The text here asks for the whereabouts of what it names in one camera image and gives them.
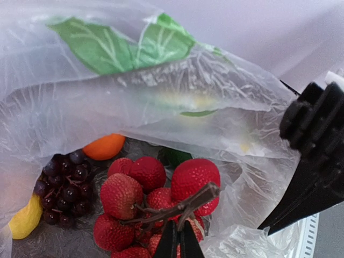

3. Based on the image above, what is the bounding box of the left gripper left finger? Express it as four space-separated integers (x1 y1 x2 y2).
154 220 179 258

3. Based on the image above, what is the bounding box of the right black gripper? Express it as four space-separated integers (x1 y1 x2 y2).
258 82 343 235

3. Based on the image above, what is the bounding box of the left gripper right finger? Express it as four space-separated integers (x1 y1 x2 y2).
180 221 205 258

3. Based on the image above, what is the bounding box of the red fruit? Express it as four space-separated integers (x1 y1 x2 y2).
93 156 221 257

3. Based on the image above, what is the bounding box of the clear plastic bag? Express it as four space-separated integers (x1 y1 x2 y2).
1 1 300 257

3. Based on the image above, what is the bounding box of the orange fruit in bag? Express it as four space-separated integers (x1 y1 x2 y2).
82 134 126 161

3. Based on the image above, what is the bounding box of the yellow fruit in bag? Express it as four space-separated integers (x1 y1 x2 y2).
8 193 43 240

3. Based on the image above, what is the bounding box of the dark purple grape bunch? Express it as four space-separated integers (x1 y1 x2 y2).
34 149 94 228

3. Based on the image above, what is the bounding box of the aluminium front rail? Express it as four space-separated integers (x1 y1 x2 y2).
291 213 320 258

